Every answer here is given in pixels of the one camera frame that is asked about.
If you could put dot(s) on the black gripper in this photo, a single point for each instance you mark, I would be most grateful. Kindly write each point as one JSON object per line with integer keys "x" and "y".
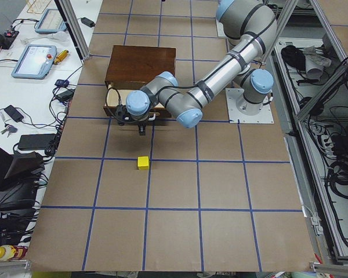
{"x": 141, "y": 124}

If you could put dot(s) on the white drawer handle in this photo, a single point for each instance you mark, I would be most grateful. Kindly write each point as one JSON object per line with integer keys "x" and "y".
{"x": 152, "y": 117}

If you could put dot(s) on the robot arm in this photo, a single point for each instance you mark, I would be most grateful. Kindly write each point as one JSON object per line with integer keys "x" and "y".
{"x": 252, "y": 23}

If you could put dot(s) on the yellow block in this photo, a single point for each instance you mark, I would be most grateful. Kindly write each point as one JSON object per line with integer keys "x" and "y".
{"x": 143, "y": 162}

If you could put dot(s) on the dark wooden drawer cabinet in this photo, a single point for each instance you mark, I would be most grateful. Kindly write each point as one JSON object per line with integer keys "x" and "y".
{"x": 131, "y": 67}

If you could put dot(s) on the yellow orange tool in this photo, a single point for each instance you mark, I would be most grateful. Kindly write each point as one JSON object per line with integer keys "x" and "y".
{"x": 61, "y": 56}

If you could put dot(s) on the black power adapter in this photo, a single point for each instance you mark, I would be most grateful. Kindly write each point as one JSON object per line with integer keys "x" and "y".
{"x": 87, "y": 22}

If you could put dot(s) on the teach pendant near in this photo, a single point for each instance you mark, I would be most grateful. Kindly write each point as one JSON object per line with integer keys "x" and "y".
{"x": 35, "y": 62}

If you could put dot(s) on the teach pendant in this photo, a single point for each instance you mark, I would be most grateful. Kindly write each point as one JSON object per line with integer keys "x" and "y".
{"x": 35, "y": 62}
{"x": 51, "y": 22}

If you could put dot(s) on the black smartphone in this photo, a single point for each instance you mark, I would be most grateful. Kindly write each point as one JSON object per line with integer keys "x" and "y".
{"x": 13, "y": 113}

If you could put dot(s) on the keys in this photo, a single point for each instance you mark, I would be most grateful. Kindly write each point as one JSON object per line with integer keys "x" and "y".
{"x": 9, "y": 129}

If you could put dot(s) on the teach pendant far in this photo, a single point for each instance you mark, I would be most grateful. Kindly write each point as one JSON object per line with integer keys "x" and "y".
{"x": 51, "y": 22}

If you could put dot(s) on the black laptop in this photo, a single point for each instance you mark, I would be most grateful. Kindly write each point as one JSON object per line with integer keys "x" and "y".
{"x": 20, "y": 171}

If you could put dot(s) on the yellow bottle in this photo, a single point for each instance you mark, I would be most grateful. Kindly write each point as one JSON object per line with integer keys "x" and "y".
{"x": 10, "y": 252}

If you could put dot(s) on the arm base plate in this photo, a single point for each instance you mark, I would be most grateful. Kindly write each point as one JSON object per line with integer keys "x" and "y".
{"x": 241, "y": 111}

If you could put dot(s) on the aluminium frame post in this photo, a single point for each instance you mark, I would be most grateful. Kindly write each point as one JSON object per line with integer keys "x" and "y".
{"x": 68, "y": 15}

